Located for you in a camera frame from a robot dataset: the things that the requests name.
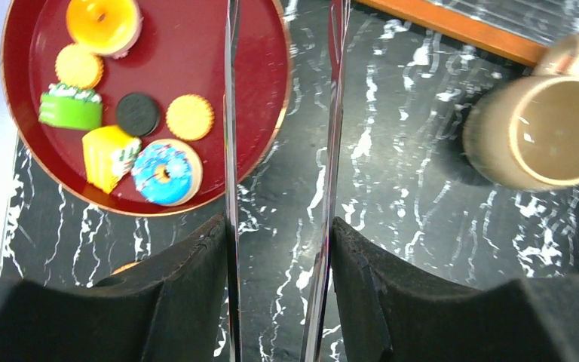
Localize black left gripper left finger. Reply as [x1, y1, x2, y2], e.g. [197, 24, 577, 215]
[0, 214, 226, 361]

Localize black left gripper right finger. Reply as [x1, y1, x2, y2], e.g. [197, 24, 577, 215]
[331, 218, 579, 361]

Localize metal food tongs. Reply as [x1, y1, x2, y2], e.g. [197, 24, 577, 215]
[234, 1, 350, 361]

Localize orange white round cake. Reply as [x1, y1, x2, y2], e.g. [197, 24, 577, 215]
[66, 0, 143, 59]

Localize left woven rattan coaster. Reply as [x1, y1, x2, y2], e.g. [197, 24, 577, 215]
[111, 262, 140, 275]

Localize blue frosted donut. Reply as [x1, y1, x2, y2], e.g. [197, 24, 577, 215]
[130, 139, 203, 207]

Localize yellow striped toy cake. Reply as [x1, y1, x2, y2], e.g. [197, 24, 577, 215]
[81, 125, 142, 194]

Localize red round tray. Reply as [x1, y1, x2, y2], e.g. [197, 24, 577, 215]
[1, 1, 292, 216]

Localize green triangular toy cake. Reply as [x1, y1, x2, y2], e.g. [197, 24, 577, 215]
[38, 82, 103, 131]

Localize beige ceramic pitcher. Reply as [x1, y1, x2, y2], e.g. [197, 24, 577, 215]
[462, 34, 579, 192]

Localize small orange macaron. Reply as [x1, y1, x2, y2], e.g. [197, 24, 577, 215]
[54, 44, 104, 88]

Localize wooden shelf rack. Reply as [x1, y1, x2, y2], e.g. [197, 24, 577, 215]
[365, 1, 579, 66]

